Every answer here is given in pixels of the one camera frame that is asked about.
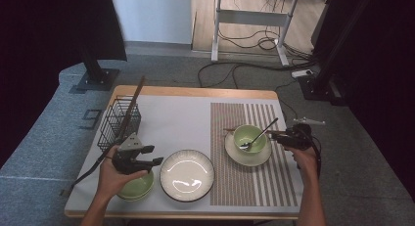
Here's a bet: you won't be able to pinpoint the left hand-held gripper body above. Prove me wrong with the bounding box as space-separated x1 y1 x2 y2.
112 132 147 175

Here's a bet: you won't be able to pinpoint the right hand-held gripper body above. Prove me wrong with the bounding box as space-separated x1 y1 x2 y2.
286 117 327 152

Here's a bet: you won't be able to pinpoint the metal spoon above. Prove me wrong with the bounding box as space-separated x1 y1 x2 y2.
238 117 280 152

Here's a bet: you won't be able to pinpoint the black wire cutlery basket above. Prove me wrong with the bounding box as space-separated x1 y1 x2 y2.
97 95 143 154

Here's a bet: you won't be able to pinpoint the person's left hand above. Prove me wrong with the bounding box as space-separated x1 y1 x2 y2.
97 146 149 199

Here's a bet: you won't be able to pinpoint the person's right hand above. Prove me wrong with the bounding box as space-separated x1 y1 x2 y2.
288 145 319 182

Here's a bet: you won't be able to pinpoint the white plate dark rim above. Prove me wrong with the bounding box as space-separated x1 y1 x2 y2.
159 149 215 203

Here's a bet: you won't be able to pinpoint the white power strip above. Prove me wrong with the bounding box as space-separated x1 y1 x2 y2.
291 68 314 79

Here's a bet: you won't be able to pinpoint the striped woven placemat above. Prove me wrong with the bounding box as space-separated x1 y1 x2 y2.
209 102 300 207

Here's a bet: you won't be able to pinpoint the black curtain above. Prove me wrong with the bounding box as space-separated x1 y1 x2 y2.
311 0 415 201

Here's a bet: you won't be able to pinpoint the grey-blue floor mat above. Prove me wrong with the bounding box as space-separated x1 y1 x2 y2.
0 61 120 226

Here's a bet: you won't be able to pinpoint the thin black floor cable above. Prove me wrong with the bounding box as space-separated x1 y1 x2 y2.
274 79 299 130

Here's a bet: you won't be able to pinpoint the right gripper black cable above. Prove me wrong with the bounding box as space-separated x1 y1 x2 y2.
302 126 322 178

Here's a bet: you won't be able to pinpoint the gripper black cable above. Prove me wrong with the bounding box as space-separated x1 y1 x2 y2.
302 126 322 178
70 151 115 190

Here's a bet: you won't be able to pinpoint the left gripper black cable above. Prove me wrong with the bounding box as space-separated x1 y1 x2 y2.
70 151 115 190

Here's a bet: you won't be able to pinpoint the black stand with base plate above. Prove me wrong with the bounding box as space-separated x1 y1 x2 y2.
69 49 121 94
297 0 376 107

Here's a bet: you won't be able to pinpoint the long black floor cable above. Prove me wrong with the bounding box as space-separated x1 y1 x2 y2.
197 58 316 89

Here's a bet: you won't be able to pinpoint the black cables under desk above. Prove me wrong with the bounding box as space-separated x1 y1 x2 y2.
217 0 314 58

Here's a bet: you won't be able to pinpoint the white standing desk frame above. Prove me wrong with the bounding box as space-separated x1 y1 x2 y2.
208 0 333 68

